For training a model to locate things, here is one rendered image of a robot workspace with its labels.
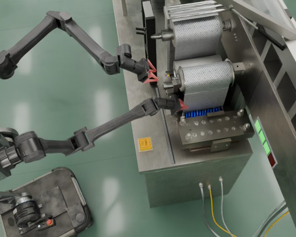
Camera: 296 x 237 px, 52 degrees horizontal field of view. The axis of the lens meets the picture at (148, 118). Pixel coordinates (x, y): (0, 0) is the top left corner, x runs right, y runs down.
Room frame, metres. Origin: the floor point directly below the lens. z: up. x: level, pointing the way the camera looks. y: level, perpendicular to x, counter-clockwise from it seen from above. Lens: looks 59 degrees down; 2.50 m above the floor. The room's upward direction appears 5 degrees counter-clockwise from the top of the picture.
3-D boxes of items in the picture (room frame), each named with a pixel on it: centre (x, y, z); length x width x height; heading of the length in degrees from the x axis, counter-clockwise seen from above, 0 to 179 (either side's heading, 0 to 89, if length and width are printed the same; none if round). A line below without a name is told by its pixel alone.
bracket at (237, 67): (0.99, -0.49, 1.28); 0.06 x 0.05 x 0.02; 95
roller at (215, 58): (1.09, -0.30, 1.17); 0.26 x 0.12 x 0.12; 95
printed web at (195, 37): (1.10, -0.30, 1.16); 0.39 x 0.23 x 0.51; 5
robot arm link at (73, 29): (1.08, 0.26, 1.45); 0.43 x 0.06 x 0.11; 35
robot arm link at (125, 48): (0.97, 0.11, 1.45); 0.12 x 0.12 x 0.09; 3
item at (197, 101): (0.91, -0.32, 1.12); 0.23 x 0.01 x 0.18; 95
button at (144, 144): (0.78, 0.03, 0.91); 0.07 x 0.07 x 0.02; 5
